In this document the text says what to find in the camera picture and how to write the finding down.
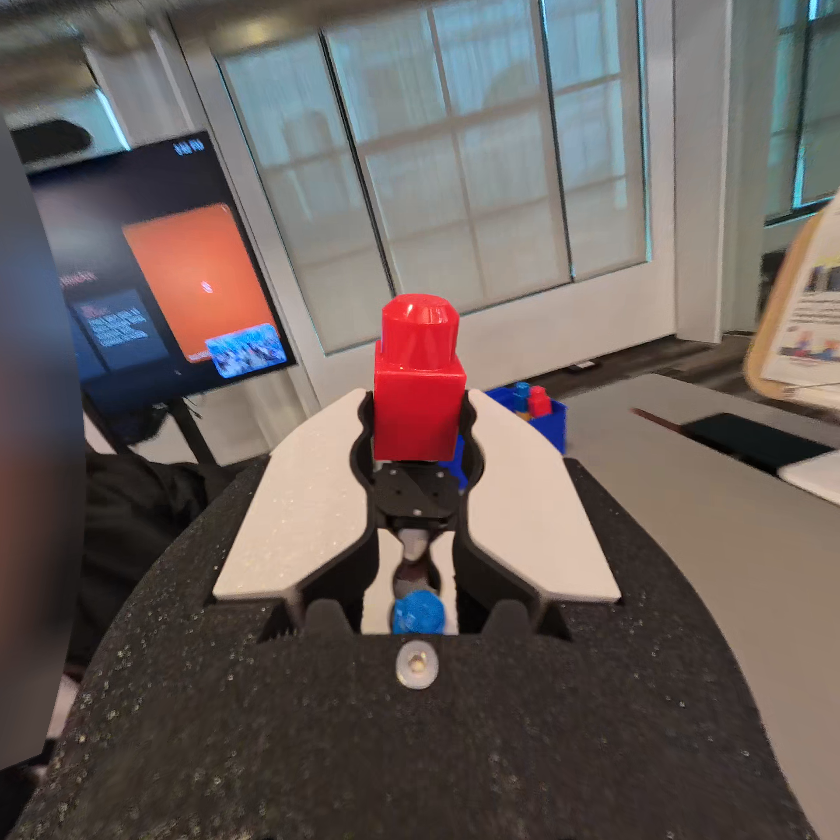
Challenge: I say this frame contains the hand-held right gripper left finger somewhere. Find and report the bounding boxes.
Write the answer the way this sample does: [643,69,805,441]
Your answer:
[211,387,380,625]

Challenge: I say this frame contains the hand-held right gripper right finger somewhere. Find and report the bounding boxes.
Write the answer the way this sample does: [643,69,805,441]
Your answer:
[453,388,622,625]

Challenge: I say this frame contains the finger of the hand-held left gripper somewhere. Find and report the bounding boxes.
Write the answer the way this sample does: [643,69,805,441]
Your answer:
[429,533,459,636]
[362,571,398,636]

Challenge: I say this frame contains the blue plastic bin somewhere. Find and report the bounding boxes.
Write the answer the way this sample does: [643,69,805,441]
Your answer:
[439,384,569,490]

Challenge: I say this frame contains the black monitor stand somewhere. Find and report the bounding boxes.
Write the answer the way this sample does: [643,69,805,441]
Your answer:
[82,394,218,469]

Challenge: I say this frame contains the person's black jacket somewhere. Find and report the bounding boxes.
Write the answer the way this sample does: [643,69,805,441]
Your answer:
[69,452,245,667]

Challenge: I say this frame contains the black flat pad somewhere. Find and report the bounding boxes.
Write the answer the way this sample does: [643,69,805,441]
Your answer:
[683,412,836,474]

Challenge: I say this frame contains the large black monitor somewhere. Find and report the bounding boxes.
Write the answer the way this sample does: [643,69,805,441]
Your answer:
[27,130,297,415]

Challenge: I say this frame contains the large window white blinds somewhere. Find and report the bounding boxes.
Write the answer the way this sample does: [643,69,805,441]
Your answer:
[217,0,655,355]

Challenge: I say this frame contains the instruction sheet on stand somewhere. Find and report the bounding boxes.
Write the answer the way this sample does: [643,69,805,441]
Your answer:
[743,197,840,508]

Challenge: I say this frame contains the printed instruction sheet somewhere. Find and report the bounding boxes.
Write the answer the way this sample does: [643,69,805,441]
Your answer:
[761,220,840,390]

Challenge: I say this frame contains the black video bar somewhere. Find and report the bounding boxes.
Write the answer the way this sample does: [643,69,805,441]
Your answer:
[10,120,95,166]

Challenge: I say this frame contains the narrow window with blinds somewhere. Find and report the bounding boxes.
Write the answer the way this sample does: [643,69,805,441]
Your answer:
[764,0,840,227]

